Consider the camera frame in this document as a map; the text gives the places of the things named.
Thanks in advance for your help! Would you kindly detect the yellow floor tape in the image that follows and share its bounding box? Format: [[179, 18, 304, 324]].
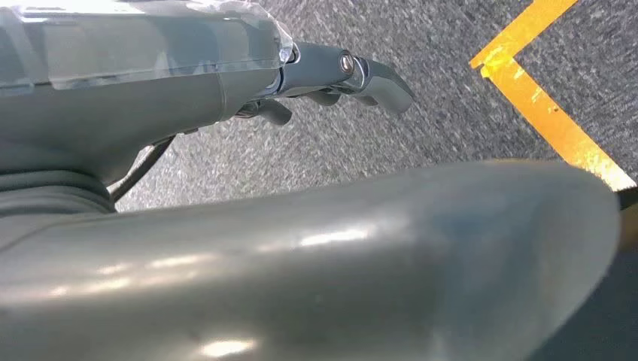
[[469, 0, 638, 193]]

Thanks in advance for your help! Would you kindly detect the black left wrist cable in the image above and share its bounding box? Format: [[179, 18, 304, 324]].
[[109, 135, 176, 203]]

